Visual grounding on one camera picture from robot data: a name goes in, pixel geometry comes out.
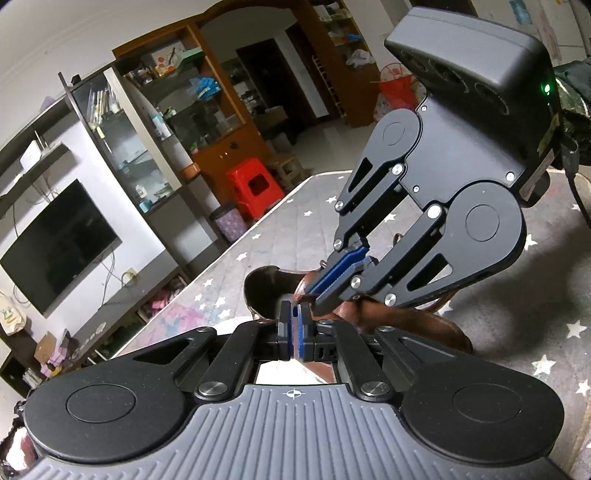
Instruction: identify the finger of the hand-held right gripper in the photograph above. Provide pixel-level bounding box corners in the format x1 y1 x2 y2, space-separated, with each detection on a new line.
316 205 490 311
305 151 409 296

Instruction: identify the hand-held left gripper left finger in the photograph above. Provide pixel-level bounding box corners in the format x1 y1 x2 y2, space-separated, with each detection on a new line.
131 300 293 401

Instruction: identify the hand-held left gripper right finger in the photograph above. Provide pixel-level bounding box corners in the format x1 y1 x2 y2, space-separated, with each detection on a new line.
295 302 462 401

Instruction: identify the brown leather shoe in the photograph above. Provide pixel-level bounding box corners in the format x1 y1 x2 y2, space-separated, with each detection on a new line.
243 233 475 384

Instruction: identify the grey star-print mat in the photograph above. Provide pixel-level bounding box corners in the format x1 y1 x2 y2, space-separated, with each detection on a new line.
111 168 591 480

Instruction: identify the red fabric bag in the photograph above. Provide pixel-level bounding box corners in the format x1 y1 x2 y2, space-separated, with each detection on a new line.
375 61 428 123

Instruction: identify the small wooden stool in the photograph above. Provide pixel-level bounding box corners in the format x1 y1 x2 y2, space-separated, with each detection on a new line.
270 156 311 192

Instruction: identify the purple patterned trash bin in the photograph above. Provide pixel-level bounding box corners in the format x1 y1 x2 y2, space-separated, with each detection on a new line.
210 204 248 245

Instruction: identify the red plastic stool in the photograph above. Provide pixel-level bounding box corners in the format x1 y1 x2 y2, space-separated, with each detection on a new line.
225 158 286 220

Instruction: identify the brown wooden shelf unit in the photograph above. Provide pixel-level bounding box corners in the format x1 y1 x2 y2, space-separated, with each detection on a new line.
295 0 385 129

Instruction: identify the dark low television console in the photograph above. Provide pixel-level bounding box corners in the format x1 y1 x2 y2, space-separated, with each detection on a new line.
0 267 193 398

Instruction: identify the brown wooden cabinet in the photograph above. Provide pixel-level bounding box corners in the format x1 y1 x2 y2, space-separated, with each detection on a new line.
112 23 274 205

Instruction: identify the small cardboard box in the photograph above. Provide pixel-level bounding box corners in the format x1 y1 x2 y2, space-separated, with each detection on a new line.
34 331 59 365

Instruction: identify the black flat-screen television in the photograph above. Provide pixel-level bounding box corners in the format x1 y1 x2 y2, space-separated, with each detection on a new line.
0 179 123 317

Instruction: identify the glass display cabinet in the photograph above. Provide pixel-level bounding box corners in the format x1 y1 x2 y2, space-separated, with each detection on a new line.
58 68 204 214

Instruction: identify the beige tote bag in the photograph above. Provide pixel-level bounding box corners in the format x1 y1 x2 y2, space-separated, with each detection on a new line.
0 290 27 336

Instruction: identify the white router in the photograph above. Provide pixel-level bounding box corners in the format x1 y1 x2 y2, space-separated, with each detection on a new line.
20 131 62 172

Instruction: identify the dark wall shelf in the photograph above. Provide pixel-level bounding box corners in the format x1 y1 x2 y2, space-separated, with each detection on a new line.
0 142 77 219

